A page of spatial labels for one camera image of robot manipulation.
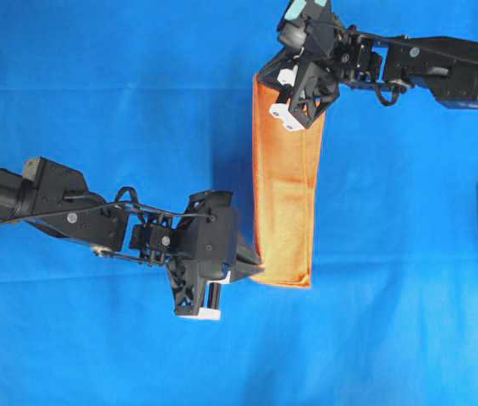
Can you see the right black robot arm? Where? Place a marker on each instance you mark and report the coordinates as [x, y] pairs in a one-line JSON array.
[[389, 66]]

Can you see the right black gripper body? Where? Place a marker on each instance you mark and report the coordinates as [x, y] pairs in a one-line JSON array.
[[315, 87]]

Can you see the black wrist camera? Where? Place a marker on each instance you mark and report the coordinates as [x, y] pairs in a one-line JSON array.
[[292, 36], [205, 201]]

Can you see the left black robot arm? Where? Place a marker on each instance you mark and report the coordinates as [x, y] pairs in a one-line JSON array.
[[56, 200]]

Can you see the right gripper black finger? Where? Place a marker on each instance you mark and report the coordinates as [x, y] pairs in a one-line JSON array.
[[280, 71]]

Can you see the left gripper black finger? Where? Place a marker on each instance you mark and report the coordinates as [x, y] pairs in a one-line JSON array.
[[241, 271], [245, 253]]

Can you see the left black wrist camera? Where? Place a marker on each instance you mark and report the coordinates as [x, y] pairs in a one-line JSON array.
[[205, 201]]

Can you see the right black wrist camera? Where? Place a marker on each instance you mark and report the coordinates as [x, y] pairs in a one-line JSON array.
[[292, 36]]

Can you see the orange towel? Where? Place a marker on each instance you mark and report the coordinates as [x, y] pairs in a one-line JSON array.
[[285, 168]]

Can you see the blue table cloth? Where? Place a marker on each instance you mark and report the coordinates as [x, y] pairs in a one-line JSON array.
[[157, 95]]

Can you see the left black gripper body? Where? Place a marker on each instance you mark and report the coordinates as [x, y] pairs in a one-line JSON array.
[[203, 248]]

